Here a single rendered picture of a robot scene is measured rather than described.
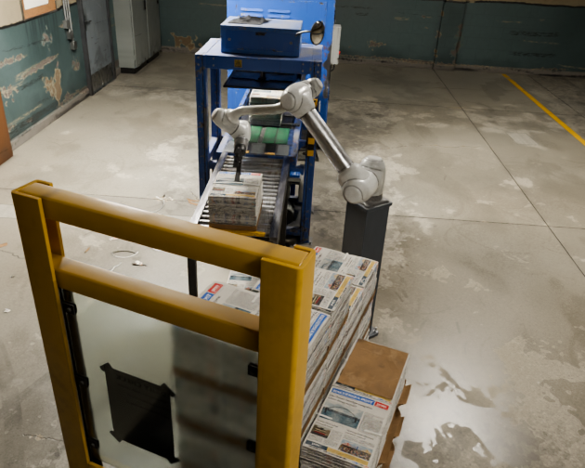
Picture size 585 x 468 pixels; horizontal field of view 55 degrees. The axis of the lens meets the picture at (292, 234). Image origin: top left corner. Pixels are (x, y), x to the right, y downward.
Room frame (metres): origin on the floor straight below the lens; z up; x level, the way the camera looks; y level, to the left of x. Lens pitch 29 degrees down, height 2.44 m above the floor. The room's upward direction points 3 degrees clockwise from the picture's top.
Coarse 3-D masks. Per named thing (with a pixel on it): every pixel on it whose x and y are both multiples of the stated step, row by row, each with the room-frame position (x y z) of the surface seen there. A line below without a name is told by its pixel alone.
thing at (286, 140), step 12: (252, 132) 4.77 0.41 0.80; (264, 132) 4.80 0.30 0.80; (276, 132) 4.81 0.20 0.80; (288, 132) 4.83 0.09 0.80; (228, 144) 4.43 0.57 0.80; (252, 144) 4.48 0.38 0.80; (264, 144) 4.48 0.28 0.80; (276, 144) 4.50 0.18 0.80; (288, 144) 4.53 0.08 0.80; (216, 156) 4.27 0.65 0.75; (252, 156) 4.25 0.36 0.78; (264, 156) 4.25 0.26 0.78; (276, 156) 4.25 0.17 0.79
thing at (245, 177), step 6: (222, 174) 3.27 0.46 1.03; (228, 174) 3.28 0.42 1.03; (234, 174) 3.28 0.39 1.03; (246, 174) 3.29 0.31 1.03; (252, 174) 3.29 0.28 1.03; (258, 174) 3.30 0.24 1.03; (216, 180) 3.17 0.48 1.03; (222, 180) 3.17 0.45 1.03; (228, 180) 3.18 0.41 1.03; (240, 180) 3.19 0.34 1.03; (246, 180) 3.19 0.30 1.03; (252, 180) 3.19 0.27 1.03; (258, 180) 3.20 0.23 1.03
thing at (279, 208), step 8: (288, 160) 4.15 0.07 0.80; (288, 168) 3.99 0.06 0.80; (280, 176) 3.81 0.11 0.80; (280, 184) 3.68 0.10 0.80; (280, 192) 3.54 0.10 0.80; (280, 200) 3.42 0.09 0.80; (280, 208) 3.29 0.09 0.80; (280, 216) 3.20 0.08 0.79; (272, 224) 3.07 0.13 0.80; (280, 224) 3.24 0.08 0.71; (272, 232) 2.96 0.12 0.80; (272, 240) 2.90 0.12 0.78
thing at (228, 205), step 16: (224, 192) 2.99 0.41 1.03; (240, 192) 3.00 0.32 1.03; (256, 192) 3.02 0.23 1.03; (208, 208) 2.94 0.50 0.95; (224, 208) 2.94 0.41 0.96; (240, 208) 2.94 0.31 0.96; (256, 208) 2.98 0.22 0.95; (224, 224) 2.95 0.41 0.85; (240, 224) 2.94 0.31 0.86; (256, 224) 2.99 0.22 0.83
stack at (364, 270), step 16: (320, 256) 2.67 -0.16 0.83; (336, 256) 2.68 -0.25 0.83; (352, 256) 2.69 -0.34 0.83; (352, 272) 2.52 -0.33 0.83; (368, 272) 2.53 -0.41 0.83; (352, 288) 2.38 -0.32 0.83; (368, 288) 2.48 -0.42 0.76; (352, 304) 2.24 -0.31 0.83; (352, 320) 2.19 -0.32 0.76; (368, 320) 2.59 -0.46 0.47; (368, 336) 2.63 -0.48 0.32; (336, 352) 1.98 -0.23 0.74; (320, 368) 1.77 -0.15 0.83; (320, 384) 1.79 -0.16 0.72; (304, 400) 1.59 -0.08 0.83; (320, 400) 1.83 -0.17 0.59; (304, 416) 1.61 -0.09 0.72; (304, 432) 1.64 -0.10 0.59
